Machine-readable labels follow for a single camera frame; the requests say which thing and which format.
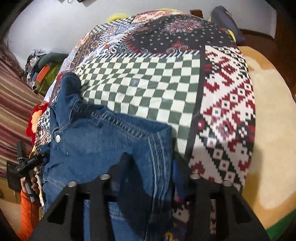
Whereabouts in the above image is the pile of clothes and boxes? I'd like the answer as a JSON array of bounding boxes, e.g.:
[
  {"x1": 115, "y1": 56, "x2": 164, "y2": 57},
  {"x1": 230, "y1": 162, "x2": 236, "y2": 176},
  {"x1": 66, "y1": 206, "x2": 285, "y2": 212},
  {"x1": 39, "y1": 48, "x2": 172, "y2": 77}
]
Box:
[{"x1": 25, "y1": 49, "x2": 68, "y2": 96}]

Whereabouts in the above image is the orange sleeve forearm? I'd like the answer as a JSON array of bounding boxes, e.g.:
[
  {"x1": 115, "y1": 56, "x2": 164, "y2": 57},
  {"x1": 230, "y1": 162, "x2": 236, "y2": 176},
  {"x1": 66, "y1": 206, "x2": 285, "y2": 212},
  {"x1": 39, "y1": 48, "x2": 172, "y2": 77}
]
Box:
[{"x1": 18, "y1": 191, "x2": 41, "y2": 240}]

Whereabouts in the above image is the blue denim jacket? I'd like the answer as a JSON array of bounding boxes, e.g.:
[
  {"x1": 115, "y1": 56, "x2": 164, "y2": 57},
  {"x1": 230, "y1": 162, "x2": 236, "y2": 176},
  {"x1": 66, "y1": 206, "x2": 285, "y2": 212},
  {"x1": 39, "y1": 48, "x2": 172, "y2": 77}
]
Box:
[{"x1": 42, "y1": 72, "x2": 173, "y2": 240}]

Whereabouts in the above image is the colourful fleece blanket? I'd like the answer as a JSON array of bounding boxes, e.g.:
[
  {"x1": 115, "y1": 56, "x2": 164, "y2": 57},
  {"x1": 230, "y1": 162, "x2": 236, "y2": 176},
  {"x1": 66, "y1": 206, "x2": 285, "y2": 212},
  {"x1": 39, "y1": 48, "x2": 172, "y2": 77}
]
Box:
[{"x1": 24, "y1": 7, "x2": 296, "y2": 240}]

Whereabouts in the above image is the patchwork patterned bedspread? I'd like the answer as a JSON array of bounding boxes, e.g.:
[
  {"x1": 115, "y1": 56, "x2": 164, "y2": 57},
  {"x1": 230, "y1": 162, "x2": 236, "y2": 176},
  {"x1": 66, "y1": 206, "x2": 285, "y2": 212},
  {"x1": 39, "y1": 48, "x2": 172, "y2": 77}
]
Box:
[{"x1": 36, "y1": 10, "x2": 255, "y2": 240}]

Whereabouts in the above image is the person's left hand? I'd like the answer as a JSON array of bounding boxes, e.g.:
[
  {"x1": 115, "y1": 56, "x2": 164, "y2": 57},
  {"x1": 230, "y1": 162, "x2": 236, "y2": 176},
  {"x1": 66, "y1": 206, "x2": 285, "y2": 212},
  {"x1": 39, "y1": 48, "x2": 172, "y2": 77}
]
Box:
[{"x1": 20, "y1": 170, "x2": 41, "y2": 194}]

